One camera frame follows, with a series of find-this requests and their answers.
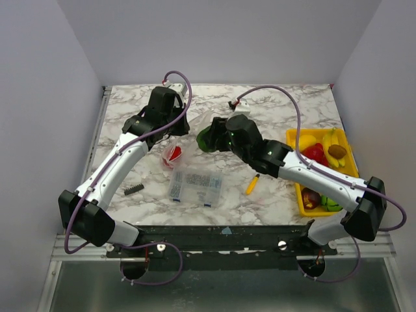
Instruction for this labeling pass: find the large green pepper toy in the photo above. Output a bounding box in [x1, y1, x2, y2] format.
[196, 126, 216, 153]

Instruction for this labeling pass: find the clear zip top bag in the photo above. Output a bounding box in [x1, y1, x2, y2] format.
[160, 109, 214, 170]

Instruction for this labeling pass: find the red bell pepper toy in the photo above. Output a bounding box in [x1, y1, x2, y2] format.
[161, 146, 182, 168]

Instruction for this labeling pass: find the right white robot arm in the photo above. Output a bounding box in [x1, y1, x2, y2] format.
[198, 114, 387, 255]

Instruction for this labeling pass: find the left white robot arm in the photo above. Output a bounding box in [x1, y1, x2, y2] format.
[58, 83, 190, 257]

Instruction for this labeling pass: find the clear screw organizer box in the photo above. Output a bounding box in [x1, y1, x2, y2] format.
[167, 167, 224, 207]

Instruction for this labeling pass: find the black toothed plastic part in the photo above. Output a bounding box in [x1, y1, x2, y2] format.
[123, 183, 144, 196]

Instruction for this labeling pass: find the red apple toy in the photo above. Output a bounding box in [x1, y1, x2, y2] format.
[301, 143, 330, 167]

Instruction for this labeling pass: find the yellow banana bunch toy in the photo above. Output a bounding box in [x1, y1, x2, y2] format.
[322, 129, 347, 168]

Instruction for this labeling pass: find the dark purple onion toy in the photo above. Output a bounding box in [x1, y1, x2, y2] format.
[301, 187, 321, 210]

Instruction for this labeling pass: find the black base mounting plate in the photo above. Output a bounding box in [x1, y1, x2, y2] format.
[107, 226, 337, 271]

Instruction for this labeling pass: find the yellow plastic tray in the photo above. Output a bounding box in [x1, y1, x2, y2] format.
[285, 128, 359, 217]

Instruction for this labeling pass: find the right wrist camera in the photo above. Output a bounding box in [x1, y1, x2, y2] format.
[228, 99, 251, 116]

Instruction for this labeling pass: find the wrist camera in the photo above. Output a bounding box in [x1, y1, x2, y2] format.
[228, 99, 251, 116]
[162, 79, 188, 97]

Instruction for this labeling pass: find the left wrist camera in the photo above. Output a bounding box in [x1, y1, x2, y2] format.
[162, 79, 188, 97]

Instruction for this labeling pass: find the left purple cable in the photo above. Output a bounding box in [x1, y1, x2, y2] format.
[64, 70, 193, 255]

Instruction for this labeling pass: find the yellow handle screwdriver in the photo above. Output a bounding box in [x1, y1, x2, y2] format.
[245, 174, 260, 195]

